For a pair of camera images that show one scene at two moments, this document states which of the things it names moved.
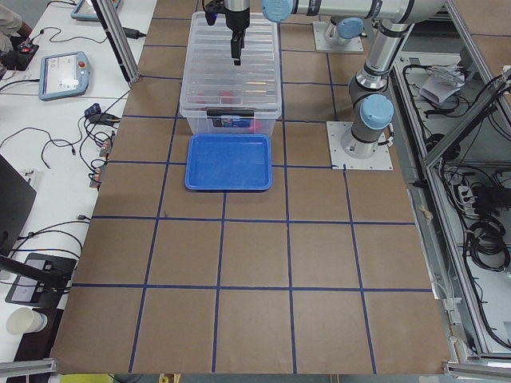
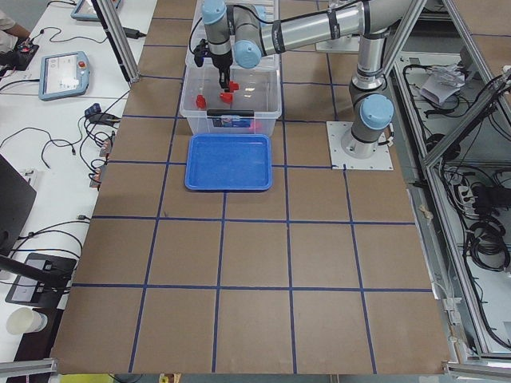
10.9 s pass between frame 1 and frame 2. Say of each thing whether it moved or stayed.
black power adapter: stayed
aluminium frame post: stayed
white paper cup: stayed
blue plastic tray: stayed
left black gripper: moved
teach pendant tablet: stayed
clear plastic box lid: moved
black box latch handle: stayed
